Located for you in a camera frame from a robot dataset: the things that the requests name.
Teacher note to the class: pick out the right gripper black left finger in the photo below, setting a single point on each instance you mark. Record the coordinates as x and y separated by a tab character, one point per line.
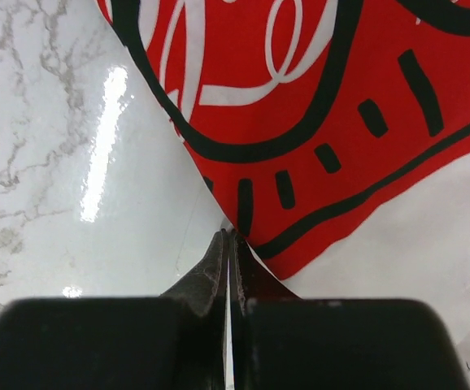
172	341

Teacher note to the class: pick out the white t-shirt red print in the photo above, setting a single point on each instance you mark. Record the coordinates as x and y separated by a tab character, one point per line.
334	135

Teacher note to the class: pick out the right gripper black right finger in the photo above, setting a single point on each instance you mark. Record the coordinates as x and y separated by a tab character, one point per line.
281	341

